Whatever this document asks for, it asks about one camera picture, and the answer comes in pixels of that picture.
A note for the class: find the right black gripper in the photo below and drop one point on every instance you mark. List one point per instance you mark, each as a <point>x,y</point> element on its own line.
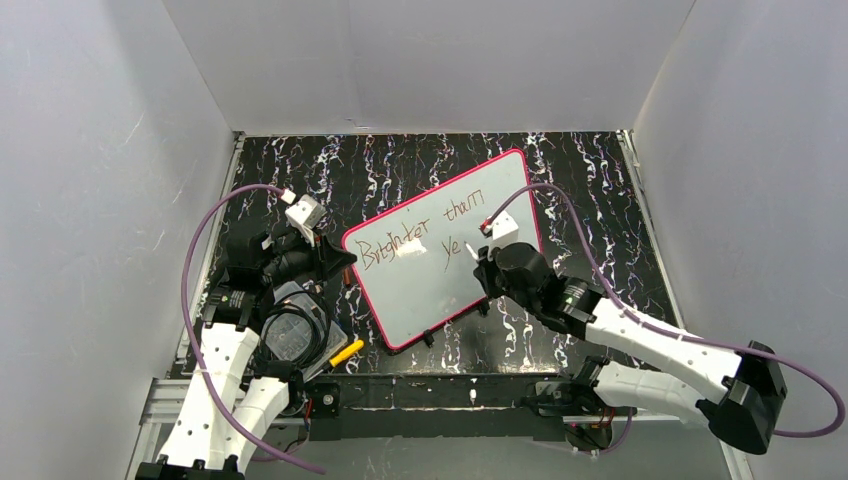
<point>490,273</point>

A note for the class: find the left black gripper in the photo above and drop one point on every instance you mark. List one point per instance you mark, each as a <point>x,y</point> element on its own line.
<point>320,254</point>

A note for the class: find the white marker pen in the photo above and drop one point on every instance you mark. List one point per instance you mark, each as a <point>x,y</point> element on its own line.
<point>472,252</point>

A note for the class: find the pink framed whiteboard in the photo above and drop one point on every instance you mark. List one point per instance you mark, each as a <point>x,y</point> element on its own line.
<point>412,265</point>

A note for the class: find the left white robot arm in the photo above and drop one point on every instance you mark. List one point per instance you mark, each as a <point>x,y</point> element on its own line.
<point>236,391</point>

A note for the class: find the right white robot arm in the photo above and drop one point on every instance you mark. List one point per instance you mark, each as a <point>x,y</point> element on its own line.
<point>736,393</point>

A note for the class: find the clear plastic parts box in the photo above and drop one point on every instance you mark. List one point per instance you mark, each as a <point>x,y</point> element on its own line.
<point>301,330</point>

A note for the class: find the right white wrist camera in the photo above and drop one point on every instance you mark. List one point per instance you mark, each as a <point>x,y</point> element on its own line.
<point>500,230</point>

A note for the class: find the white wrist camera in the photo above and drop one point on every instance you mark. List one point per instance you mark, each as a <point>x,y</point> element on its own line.
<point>303,213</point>
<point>500,230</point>

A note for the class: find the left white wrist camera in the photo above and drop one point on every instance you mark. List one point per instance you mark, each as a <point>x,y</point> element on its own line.
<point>303,213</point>

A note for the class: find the yellow handled tool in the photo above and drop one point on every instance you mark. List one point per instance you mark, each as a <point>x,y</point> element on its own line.
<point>346,353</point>

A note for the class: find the aluminium frame rail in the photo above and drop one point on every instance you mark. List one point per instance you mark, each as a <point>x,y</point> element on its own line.
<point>331,396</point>

